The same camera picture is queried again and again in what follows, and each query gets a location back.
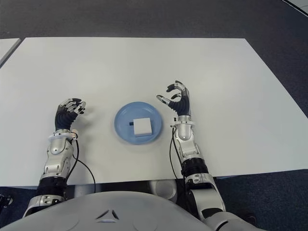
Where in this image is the robot right hand black silver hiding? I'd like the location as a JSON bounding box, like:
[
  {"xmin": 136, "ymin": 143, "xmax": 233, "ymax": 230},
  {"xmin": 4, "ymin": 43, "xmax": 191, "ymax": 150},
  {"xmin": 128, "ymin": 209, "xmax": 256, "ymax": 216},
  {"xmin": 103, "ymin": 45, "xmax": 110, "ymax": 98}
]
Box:
[{"xmin": 156, "ymin": 80, "xmax": 192, "ymax": 117}]

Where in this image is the robot left hand black silver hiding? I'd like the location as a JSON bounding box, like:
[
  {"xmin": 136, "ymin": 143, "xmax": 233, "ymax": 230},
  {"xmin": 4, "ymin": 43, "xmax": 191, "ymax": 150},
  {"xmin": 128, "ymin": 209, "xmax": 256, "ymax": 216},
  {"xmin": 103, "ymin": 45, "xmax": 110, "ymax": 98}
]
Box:
[{"xmin": 54, "ymin": 97, "xmax": 87, "ymax": 132}]

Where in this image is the white cube charger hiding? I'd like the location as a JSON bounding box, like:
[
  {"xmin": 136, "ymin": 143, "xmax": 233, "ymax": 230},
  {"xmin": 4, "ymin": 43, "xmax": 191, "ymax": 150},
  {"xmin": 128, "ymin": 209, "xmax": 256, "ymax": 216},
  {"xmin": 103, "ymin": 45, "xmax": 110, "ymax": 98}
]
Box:
[{"xmin": 129, "ymin": 117, "xmax": 153, "ymax": 138}]

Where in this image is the blue round plate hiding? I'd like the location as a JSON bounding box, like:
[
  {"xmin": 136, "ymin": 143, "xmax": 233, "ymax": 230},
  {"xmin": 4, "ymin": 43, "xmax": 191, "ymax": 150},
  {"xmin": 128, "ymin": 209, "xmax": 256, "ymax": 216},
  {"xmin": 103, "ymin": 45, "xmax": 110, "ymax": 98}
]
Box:
[{"xmin": 114, "ymin": 101, "xmax": 165, "ymax": 145}]

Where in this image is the grey robot torso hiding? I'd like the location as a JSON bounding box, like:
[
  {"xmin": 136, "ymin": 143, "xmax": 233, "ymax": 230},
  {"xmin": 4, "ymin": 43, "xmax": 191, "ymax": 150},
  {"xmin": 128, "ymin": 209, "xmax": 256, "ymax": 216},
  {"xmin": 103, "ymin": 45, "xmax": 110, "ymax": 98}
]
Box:
[{"xmin": 0, "ymin": 191, "xmax": 277, "ymax": 231}]

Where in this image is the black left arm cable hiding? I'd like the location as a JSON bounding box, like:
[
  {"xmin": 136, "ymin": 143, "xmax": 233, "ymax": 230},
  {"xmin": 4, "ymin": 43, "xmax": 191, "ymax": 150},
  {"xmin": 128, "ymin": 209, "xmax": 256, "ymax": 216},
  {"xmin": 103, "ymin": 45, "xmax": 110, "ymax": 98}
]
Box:
[{"xmin": 64, "ymin": 138, "xmax": 97, "ymax": 193}]

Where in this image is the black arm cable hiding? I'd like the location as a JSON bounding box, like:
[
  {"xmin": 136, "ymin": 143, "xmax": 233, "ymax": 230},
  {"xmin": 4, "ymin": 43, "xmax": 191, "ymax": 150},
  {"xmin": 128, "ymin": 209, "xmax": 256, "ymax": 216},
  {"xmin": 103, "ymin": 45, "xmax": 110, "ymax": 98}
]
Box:
[
  {"xmin": 168, "ymin": 126, "xmax": 188, "ymax": 191},
  {"xmin": 64, "ymin": 138, "xmax": 97, "ymax": 193}
]

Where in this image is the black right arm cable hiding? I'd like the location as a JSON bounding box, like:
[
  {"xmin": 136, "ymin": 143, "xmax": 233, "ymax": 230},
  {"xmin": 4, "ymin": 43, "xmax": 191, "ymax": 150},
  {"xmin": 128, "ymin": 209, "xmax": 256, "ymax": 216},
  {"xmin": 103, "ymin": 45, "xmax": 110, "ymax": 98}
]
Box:
[{"xmin": 168, "ymin": 126, "xmax": 188, "ymax": 191}]

